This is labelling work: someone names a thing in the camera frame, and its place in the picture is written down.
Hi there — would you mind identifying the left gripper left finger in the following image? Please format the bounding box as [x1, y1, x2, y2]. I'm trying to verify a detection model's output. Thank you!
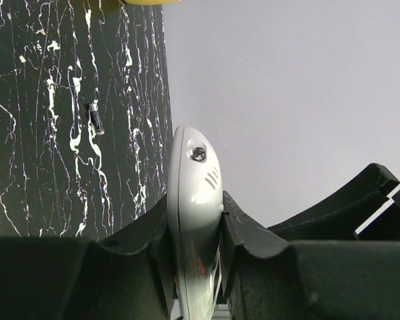
[0, 198, 174, 319]

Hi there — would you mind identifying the white remote control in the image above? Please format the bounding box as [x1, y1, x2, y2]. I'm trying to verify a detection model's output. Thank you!
[167, 126, 224, 319]

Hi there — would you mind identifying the yellow mug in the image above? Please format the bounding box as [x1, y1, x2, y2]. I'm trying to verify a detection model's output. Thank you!
[124, 0, 181, 5]

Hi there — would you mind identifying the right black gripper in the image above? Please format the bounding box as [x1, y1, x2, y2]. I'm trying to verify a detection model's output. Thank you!
[268, 163, 400, 241]

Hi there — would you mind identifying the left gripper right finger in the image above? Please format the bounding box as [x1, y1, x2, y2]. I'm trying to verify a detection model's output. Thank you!
[221, 194, 400, 319]

